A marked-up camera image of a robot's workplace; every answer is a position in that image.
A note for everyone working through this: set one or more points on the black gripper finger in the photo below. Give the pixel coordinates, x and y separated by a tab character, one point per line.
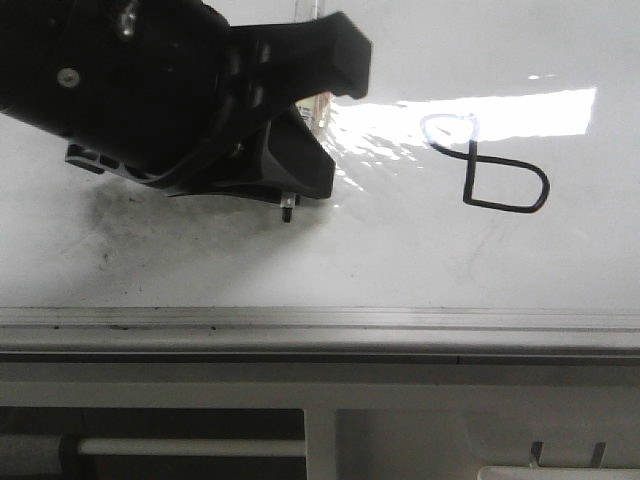
281	156
285	63

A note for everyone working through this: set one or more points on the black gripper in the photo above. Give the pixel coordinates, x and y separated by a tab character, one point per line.
157	89

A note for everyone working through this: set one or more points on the white black-ink whiteboard marker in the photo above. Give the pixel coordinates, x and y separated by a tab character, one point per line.
312	109

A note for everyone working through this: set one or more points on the white horizontal rod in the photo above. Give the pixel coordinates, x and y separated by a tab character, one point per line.
192	448

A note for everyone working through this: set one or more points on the white whiteboard with aluminium frame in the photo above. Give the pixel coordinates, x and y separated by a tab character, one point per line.
486	201

